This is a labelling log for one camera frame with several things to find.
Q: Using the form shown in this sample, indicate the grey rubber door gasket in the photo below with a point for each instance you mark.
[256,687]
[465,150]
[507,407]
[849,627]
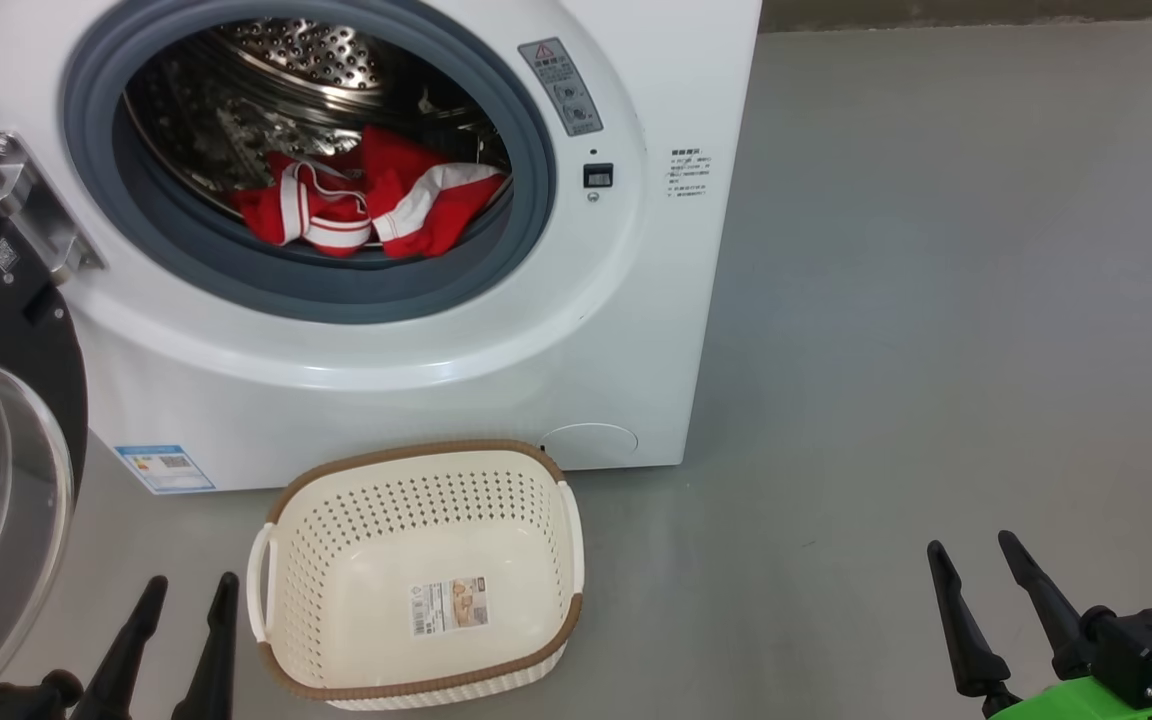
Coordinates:
[236,285]

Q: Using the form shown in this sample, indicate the blue energy label sticker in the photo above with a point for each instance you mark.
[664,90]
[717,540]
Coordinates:
[166,470]

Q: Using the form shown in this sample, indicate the grey warning label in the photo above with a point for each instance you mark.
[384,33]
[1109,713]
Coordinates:
[561,88]

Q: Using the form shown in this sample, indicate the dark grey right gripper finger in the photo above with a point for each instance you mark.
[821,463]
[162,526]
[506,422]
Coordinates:
[1051,610]
[971,640]

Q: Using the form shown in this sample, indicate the red and white garment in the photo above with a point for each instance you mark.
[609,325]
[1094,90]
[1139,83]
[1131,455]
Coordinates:
[436,215]

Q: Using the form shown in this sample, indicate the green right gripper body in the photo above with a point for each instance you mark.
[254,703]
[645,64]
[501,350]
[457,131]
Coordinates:
[1076,702]

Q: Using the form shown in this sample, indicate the stainless steel washing machine drum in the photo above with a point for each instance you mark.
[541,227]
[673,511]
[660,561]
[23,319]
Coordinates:
[306,60]

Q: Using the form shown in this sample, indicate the small printed text sticker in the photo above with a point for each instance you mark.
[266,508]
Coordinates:
[688,174]

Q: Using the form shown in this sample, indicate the round white filter cover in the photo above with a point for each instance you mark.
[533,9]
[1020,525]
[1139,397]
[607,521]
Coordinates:
[591,447]

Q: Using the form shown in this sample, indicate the white washing machine body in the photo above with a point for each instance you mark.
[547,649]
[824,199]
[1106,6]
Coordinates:
[636,330]

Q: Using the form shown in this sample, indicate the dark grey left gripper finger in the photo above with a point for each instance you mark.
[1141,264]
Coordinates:
[121,670]
[211,670]

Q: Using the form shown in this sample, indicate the cream perforated laundry basket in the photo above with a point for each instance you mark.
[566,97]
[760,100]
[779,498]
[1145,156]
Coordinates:
[376,570]

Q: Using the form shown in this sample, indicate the metal door hinge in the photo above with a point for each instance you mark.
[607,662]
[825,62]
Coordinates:
[36,205]

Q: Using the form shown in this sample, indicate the printed product label sticker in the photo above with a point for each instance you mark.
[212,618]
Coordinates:
[449,607]

